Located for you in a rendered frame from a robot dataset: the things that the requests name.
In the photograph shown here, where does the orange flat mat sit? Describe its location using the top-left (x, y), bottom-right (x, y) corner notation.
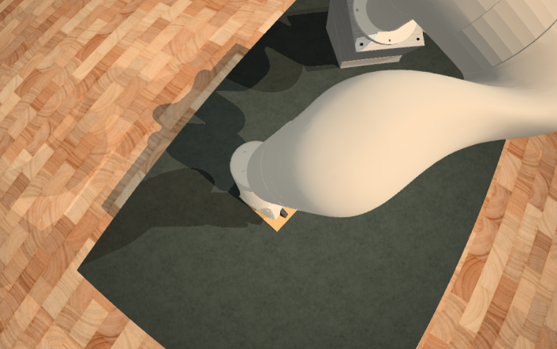
top-left (249, 205), bottom-right (297, 231)

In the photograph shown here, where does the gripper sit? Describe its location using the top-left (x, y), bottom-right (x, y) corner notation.
top-left (254, 205), bottom-right (289, 220)

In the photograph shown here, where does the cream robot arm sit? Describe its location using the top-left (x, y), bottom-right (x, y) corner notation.
top-left (230, 0), bottom-right (557, 217)

